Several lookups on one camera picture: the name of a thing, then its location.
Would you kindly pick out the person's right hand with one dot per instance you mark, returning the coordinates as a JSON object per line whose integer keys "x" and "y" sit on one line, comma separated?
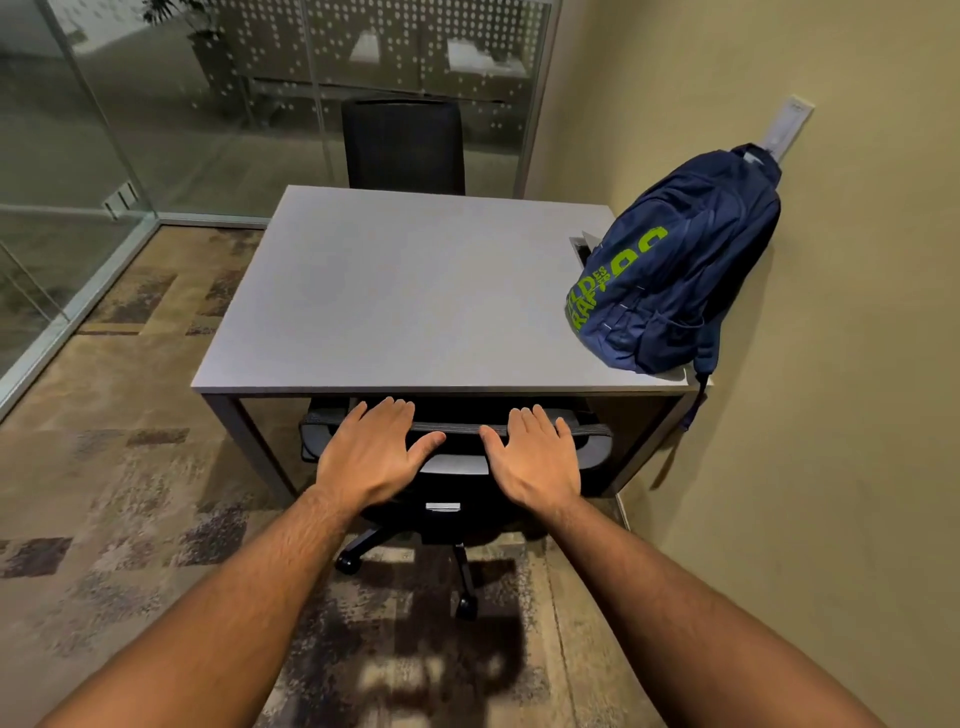
{"x": 536, "y": 469}

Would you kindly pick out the person's left hand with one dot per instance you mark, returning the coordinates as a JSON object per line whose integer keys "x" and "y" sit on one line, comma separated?
{"x": 367, "y": 457}

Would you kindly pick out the person's left little finger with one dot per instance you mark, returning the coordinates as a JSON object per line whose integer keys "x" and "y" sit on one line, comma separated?
{"x": 354, "y": 418}

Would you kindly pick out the person's left thumb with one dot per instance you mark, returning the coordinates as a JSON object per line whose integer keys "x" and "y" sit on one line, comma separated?
{"x": 426, "y": 448}

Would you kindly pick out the person's right little finger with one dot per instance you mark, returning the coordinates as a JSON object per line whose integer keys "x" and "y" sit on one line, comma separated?
{"x": 564, "y": 439}

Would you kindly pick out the person's right middle finger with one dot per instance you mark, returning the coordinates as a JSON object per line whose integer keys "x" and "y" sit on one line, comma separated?
{"x": 534, "y": 424}

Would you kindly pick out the person's left middle finger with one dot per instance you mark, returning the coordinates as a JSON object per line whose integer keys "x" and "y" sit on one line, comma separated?
{"x": 387, "y": 415}

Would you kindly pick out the person's right thumb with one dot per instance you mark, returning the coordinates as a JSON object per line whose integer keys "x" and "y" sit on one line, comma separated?
{"x": 495, "y": 448}

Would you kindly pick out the black grey wheeled office chair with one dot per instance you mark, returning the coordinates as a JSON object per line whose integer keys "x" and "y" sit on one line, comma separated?
{"x": 450, "y": 517}

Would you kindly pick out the person's left forearm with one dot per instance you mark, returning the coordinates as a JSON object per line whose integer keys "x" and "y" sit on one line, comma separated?
{"x": 225, "y": 622}

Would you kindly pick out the person's right forearm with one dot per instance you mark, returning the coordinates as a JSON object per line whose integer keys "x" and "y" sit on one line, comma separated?
{"x": 675, "y": 622}

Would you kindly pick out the grey office desk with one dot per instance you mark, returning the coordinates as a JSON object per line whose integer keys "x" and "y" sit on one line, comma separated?
{"x": 412, "y": 300}

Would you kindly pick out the desk power socket box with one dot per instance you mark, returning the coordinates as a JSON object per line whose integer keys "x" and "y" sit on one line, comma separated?
{"x": 583, "y": 247}

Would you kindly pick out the navy backpack with green print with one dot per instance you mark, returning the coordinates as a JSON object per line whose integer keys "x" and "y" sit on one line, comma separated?
{"x": 675, "y": 277}

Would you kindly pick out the black mesh-back office chair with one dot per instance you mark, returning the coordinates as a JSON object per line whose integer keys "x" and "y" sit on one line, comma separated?
{"x": 405, "y": 146}

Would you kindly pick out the metal glass door fitting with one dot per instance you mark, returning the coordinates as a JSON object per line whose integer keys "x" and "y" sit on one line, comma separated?
{"x": 121, "y": 199}

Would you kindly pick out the potted plant behind glass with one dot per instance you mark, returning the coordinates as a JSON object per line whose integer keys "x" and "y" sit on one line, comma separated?
{"x": 206, "y": 52}

